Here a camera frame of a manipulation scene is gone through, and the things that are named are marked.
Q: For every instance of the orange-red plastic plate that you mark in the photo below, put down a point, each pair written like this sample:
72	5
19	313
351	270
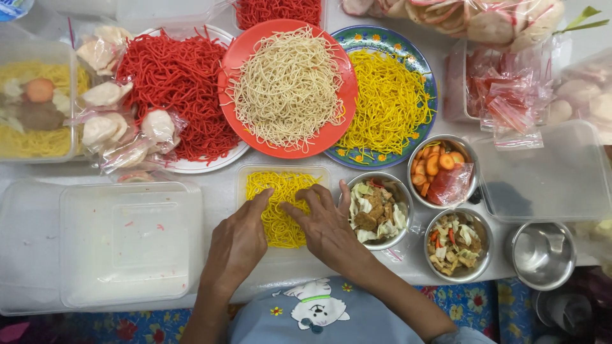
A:
334	138

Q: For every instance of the steel bowl with carrots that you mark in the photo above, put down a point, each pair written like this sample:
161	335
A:
466	148

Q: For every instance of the empty steel bowl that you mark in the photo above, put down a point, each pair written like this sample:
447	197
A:
542	255

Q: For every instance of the clear tub holding sauce packets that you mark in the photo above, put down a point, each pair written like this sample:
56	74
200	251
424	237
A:
454	95

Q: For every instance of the empty clear plastic container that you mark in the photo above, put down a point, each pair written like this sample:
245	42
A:
545	177

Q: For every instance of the stack of clear plastic lids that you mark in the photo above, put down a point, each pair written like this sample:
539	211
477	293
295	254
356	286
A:
119	243

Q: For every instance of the steel bowl with mixed vegetables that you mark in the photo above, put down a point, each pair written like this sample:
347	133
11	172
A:
484	229

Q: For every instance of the blue labelled bottle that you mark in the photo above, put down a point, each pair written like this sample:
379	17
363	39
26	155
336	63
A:
12	8

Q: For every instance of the green leaf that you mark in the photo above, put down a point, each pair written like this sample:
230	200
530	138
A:
585	21

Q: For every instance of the blue floral mat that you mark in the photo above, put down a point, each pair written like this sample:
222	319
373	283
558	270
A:
468	301

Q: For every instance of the person's right hand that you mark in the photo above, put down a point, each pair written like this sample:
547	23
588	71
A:
330	234

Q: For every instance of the sliced orange carrots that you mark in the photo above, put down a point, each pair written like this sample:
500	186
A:
432	165

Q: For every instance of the grey plastic cup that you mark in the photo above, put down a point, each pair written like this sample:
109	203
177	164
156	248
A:
564	310

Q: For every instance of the stir-fried mixed vegetables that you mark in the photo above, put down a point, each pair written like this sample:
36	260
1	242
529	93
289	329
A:
454	243

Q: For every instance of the clear container of red noodles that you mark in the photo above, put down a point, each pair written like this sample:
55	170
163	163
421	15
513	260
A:
277	12

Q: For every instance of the small clear plastic food container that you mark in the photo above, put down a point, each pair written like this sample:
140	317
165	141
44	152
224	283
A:
287	167

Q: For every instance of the pile of red sauce packets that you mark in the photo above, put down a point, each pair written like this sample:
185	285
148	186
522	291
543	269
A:
511	100

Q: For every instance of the yellow noodle portion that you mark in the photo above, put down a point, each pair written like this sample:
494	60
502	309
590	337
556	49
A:
284	224

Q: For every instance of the person's left hand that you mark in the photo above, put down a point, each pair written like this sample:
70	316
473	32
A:
236	243

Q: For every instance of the clear bag of white crackers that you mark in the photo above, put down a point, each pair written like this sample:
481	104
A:
583	95

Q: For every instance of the heap of pale noodles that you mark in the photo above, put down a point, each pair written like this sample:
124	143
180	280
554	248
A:
287	91

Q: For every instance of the person's left fingers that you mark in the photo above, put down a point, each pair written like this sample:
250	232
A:
260	201

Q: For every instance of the large heap of yellow noodles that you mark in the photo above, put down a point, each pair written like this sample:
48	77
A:
387	105

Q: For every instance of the steel bowl with tofu cabbage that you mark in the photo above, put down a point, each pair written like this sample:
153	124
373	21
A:
399	188

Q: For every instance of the white round plate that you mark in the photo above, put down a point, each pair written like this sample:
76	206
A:
210	165

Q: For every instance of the filled clear noodle container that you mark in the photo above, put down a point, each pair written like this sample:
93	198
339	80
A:
36	138

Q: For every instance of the round carrot slice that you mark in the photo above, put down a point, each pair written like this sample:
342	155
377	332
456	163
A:
39	90

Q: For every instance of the heap of red noodles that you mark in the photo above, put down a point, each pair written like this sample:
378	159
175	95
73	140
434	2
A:
181	81

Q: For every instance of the blue shirt with cat print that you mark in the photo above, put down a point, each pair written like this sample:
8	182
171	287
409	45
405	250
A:
334	325

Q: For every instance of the blue green floral plate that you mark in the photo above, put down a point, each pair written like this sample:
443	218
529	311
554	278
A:
420	71

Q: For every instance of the brown meatball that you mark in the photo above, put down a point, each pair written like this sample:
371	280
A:
42	117

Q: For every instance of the large bag of crackers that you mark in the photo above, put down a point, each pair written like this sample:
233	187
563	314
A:
478	21

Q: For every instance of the red sauce packet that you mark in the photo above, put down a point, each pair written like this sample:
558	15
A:
449	186

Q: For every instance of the tofu and cabbage mix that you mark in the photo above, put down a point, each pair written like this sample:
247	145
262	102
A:
375	212

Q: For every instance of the pile of white cracker packets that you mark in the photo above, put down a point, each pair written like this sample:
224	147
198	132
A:
105	129

